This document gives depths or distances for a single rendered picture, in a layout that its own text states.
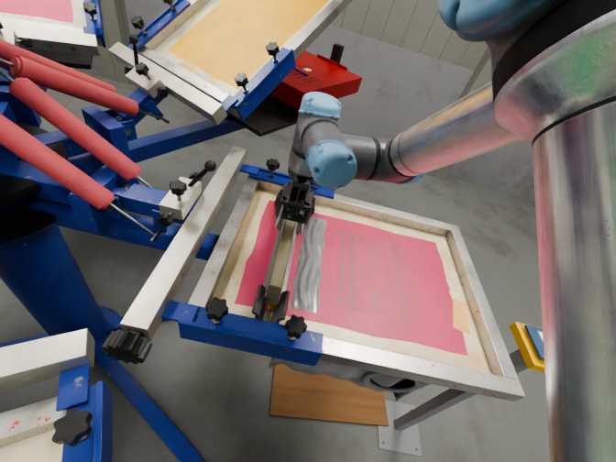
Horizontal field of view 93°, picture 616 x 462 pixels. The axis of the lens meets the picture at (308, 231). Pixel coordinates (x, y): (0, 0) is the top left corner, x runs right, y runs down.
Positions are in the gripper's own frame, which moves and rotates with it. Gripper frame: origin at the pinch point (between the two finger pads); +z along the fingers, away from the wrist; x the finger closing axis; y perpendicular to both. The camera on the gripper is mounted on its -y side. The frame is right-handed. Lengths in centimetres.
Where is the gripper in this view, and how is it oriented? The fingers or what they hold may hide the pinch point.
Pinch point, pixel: (289, 226)
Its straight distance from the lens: 78.7
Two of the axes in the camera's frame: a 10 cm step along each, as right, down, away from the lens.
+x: 9.7, 2.4, 0.8
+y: -1.1, 6.8, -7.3
